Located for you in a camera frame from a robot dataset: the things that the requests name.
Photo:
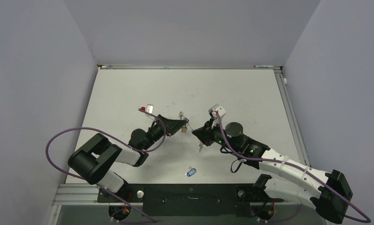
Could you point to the blue tagged key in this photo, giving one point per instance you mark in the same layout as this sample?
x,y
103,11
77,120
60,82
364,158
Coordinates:
x,y
191,172

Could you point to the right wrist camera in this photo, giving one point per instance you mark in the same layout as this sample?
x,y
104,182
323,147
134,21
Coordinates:
x,y
214,111

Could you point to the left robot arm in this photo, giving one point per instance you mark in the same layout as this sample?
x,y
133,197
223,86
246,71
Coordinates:
x,y
93,160

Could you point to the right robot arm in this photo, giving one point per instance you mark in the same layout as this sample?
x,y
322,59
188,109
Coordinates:
x,y
327,192

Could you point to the metal key ring plate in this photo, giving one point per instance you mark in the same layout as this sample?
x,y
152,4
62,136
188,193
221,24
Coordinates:
x,y
190,128

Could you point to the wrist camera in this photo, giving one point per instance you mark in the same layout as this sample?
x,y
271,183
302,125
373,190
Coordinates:
x,y
148,108
214,111

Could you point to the red white marker pen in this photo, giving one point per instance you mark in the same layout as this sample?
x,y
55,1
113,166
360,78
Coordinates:
x,y
263,66

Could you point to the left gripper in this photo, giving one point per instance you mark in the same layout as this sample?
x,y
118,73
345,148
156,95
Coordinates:
x,y
171,125

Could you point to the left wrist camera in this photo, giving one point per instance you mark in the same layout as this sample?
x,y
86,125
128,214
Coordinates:
x,y
148,108

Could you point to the aluminium frame rail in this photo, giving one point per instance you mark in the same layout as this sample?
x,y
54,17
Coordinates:
x,y
291,108

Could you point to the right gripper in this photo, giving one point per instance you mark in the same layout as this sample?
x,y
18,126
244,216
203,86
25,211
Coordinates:
x,y
205,133

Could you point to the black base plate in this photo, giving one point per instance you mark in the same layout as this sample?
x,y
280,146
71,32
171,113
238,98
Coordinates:
x,y
197,199

